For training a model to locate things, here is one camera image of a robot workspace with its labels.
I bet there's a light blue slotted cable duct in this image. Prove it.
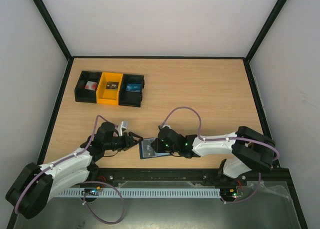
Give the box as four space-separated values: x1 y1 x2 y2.
56 188 221 199

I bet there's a yellow middle bin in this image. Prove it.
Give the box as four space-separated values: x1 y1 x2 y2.
96 72 123 106

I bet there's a blue white credit card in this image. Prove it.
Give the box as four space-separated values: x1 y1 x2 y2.
126 83 141 92

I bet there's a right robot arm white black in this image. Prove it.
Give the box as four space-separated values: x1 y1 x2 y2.
151 126 280 185

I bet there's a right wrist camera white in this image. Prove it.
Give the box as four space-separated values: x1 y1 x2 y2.
158 124 171 130

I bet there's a right black bin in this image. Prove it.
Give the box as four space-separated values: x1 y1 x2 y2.
118 74 145 108

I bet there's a grey metal sheet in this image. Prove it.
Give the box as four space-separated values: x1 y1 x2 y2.
15 181 300 229

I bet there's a white red card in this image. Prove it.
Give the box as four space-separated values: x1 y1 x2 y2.
84 81 97 91

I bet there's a blue card holder wallet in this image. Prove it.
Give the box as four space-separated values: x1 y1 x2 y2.
138 137 171 160

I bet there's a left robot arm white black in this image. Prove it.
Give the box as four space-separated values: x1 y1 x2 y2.
5 121 143 219

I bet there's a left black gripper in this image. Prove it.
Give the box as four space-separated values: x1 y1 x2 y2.
104 132 144 152

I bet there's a left black bin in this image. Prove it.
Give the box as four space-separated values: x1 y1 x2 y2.
74 70 102 104

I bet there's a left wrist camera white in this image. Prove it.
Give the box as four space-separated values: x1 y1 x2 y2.
116 120 129 137

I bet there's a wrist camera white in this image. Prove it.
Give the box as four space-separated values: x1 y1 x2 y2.
158 124 171 130
116 120 129 137

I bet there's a black bin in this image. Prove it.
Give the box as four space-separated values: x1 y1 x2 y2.
118 74 145 108
74 70 102 104

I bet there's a black VIP credit card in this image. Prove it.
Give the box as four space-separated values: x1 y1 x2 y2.
106 81 119 90

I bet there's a black aluminium frame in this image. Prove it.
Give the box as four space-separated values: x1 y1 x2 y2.
4 0 309 229

